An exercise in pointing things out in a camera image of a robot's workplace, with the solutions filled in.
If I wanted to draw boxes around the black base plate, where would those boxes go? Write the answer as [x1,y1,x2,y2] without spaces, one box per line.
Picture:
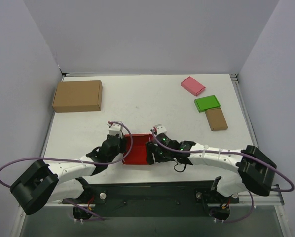
[68,181,239,218]

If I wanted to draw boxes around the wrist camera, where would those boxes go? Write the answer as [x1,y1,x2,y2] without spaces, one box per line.
[108,121,123,137]
[151,124,167,136]

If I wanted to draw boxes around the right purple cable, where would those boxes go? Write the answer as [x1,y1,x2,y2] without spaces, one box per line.
[151,128,295,192]

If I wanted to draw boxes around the purple cable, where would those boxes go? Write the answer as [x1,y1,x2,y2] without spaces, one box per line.
[0,120,134,188]
[151,128,295,192]

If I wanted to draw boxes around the red paper box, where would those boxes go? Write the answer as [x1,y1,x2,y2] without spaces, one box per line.
[122,134,152,165]

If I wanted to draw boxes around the green paper box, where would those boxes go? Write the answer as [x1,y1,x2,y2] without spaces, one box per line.
[194,95,221,112]

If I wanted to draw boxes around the large brown cardboard box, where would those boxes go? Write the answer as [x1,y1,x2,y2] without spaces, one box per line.
[52,80,103,113]

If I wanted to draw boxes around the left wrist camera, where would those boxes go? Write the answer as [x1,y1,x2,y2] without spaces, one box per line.
[108,121,123,137]

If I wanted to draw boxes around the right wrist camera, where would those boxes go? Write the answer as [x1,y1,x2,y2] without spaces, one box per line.
[151,124,167,136]

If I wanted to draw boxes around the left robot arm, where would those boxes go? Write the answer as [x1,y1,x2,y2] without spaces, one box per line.
[10,135,127,215]

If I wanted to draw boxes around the small brown cardboard box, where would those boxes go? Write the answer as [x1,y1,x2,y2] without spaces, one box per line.
[205,108,228,131]

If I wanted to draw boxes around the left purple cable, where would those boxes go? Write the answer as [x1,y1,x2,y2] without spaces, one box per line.
[0,120,134,188]

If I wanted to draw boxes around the pink paper box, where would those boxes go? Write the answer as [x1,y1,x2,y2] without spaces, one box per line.
[181,76,206,96]

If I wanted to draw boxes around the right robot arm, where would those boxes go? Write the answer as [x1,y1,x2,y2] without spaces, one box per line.
[146,133,277,197]

